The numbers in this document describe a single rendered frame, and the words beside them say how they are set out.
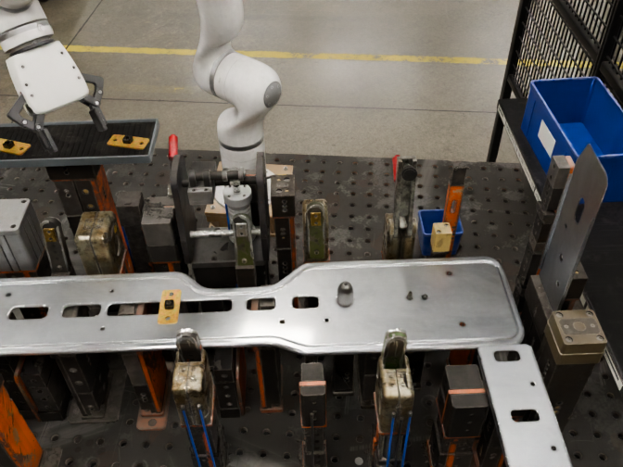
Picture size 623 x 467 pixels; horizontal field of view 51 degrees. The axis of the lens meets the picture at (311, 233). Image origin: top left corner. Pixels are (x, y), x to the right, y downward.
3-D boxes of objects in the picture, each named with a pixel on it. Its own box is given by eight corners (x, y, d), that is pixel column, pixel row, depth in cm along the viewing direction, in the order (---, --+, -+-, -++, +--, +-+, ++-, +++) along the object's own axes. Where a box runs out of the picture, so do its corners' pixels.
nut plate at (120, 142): (106, 145, 139) (105, 140, 138) (114, 134, 142) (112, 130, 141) (143, 150, 138) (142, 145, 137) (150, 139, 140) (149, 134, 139)
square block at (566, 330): (521, 449, 137) (564, 345, 112) (511, 415, 143) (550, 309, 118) (559, 448, 137) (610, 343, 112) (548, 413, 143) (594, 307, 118)
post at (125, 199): (150, 327, 162) (113, 206, 134) (153, 311, 165) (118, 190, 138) (171, 327, 162) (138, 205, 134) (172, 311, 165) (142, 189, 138)
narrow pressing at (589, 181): (553, 320, 123) (606, 179, 100) (536, 275, 132) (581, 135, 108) (556, 320, 123) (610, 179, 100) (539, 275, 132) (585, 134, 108)
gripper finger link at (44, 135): (34, 114, 108) (54, 152, 110) (16, 121, 107) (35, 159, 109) (39, 112, 106) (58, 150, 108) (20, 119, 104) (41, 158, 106)
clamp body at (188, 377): (187, 495, 131) (157, 399, 107) (193, 438, 140) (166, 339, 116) (234, 493, 131) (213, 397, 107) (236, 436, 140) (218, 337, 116)
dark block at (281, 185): (280, 325, 161) (270, 195, 132) (280, 304, 166) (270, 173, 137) (300, 325, 161) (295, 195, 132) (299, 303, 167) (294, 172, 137)
